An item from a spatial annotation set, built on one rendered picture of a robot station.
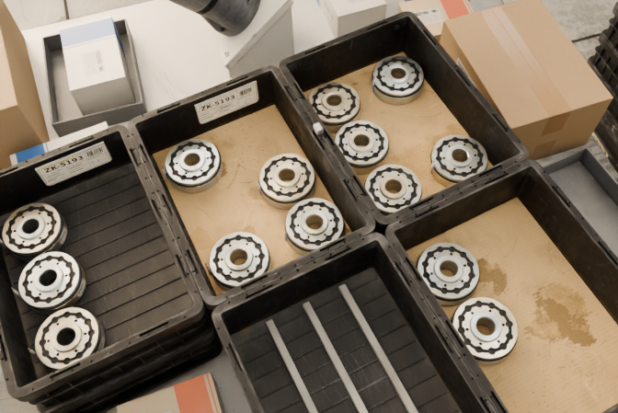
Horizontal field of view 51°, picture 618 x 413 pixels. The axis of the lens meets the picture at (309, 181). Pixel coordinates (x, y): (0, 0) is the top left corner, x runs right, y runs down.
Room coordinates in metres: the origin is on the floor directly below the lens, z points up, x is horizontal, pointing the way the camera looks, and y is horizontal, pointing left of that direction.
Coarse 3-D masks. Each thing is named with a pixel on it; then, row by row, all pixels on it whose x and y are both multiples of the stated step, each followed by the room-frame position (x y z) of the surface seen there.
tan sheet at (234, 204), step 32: (224, 128) 0.77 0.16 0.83; (256, 128) 0.76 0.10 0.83; (288, 128) 0.76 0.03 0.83; (160, 160) 0.70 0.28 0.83; (224, 160) 0.69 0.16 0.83; (256, 160) 0.69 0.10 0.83; (224, 192) 0.62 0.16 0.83; (256, 192) 0.62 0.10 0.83; (320, 192) 0.61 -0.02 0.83; (192, 224) 0.56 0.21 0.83; (224, 224) 0.55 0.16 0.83; (256, 224) 0.55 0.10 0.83; (288, 256) 0.49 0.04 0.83
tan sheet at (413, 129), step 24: (360, 72) 0.89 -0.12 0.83; (360, 96) 0.83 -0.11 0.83; (432, 96) 0.82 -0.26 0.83; (384, 120) 0.77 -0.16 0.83; (408, 120) 0.76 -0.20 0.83; (432, 120) 0.76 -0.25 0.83; (456, 120) 0.76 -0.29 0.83; (408, 144) 0.71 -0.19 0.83; (432, 144) 0.70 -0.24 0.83; (408, 168) 0.65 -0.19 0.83; (432, 192) 0.60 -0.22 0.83
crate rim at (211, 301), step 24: (264, 72) 0.82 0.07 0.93; (192, 96) 0.77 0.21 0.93; (288, 96) 0.76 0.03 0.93; (144, 120) 0.72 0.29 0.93; (336, 168) 0.60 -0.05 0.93; (168, 216) 0.52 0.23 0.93; (336, 240) 0.46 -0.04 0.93; (192, 264) 0.44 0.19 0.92; (288, 264) 0.42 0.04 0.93; (240, 288) 0.39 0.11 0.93
